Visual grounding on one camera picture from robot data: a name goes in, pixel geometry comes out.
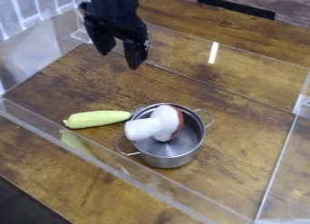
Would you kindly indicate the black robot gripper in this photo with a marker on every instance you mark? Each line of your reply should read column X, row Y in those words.
column 111, row 19

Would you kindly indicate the white and brown toy mushroom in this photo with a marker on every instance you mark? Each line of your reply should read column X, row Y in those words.
column 161, row 125

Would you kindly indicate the silver metal pot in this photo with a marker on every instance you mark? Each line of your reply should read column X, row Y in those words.
column 173, row 153

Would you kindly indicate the white mesh curtain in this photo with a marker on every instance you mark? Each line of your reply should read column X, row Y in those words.
column 20, row 14

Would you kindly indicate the yellow-green toy corn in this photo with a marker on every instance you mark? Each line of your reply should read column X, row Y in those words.
column 95, row 118

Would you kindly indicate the black bar in background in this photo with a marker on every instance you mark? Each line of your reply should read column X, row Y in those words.
column 244, row 9

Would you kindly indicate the clear acrylic enclosure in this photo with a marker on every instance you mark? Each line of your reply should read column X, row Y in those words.
column 235, row 68

